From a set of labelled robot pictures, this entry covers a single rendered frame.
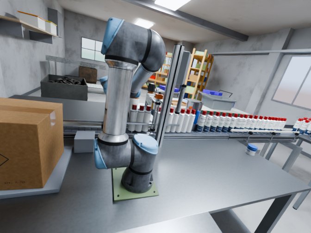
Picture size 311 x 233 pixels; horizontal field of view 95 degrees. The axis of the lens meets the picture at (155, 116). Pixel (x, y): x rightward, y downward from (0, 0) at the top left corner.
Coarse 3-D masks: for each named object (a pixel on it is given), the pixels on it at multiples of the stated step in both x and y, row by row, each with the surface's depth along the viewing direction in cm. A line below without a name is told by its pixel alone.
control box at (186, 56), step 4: (184, 52) 81; (188, 52) 81; (184, 56) 82; (188, 56) 81; (184, 60) 83; (188, 60) 83; (180, 64) 84; (184, 64) 83; (188, 64) 91; (180, 68) 84; (184, 68) 84; (180, 72) 85; (184, 72) 84; (180, 76) 86; (184, 76) 85; (180, 80) 86; (184, 80) 94; (180, 84) 87
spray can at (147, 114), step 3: (147, 105) 104; (147, 108) 104; (150, 108) 105; (147, 111) 104; (150, 111) 106; (144, 114) 105; (147, 114) 104; (150, 114) 106; (144, 117) 106; (147, 117) 105; (144, 120) 106; (147, 120) 106; (144, 126) 107; (147, 126) 108; (144, 129) 108; (147, 129) 109
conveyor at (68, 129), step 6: (66, 126) 95; (72, 126) 97; (96, 132) 95; (126, 132) 103; (132, 132) 105; (138, 132) 107; (144, 132) 109; (174, 132) 119; (180, 132) 121; (186, 132) 124; (192, 132) 126
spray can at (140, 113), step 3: (141, 105) 101; (141, 108) 102; (138, 111) 102; (141, 111) 102; (144, 111) 104; (138, 114) 103; (141, 114) 102; (138, 117) 103; (141, 117) 103; (138, 120) 104; (141, 120) 104; (135, 126) 107; (138, 126) 105; (141, 126) 106; (135, 129) 107; (138, 129) 106; (141, 129) 108
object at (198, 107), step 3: (189, 102) 132; (186, 105) 130; (189, 105) 131; (192, 105) 127; (195, 105) 135; (198, 105) 131; (201, 105) 127; (186, 108) 130; (192, 108) 127; (195, 108) 135; (198, 108) 131; (201, 108) 128; (195, 126) 130; (192, 129) 130; (195, 129) 131
